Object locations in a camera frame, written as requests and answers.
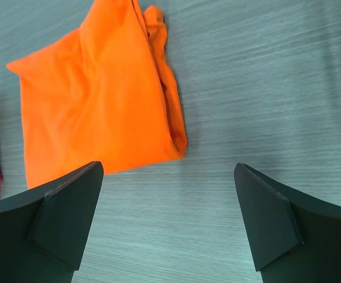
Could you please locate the orange t shirt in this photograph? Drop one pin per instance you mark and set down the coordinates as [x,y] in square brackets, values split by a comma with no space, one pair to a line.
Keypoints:
[104,92]

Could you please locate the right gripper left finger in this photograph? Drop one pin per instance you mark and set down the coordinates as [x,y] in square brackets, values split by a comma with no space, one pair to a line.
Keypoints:
[44,230]

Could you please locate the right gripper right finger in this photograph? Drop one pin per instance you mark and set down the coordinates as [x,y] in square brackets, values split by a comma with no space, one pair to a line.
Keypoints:
[293,237]

